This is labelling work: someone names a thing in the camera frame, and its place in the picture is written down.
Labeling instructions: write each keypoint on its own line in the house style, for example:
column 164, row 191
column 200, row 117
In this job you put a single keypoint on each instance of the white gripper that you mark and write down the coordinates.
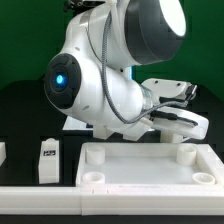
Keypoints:
column 179, row 121

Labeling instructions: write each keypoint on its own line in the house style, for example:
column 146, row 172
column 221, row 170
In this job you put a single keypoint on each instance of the white desk tabletop panel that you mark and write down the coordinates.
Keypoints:
column 149, row 164

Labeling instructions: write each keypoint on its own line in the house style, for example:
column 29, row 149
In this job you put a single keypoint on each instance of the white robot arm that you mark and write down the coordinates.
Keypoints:
column 87, row 80

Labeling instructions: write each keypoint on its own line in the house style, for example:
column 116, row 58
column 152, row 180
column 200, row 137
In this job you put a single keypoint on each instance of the white marker tag sheet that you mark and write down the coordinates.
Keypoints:
column 72, row 124

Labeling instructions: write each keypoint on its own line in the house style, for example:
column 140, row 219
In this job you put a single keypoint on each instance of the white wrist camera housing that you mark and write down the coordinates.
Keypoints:
column 170, row 89

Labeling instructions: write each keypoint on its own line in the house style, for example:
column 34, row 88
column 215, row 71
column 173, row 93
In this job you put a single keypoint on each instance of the white front barrier rail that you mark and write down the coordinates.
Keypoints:
column 155, row 200

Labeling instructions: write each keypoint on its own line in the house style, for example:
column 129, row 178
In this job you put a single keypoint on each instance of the white barrier rail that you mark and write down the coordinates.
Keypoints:
column 2, row 152
column 155, row 200

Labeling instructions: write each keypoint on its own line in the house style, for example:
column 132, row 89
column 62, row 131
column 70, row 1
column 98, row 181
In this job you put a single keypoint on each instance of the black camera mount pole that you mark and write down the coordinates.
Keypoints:
column 81, row 5

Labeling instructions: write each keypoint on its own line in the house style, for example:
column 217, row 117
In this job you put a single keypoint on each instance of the white left barrier rail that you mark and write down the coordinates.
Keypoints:
column 2, row 152

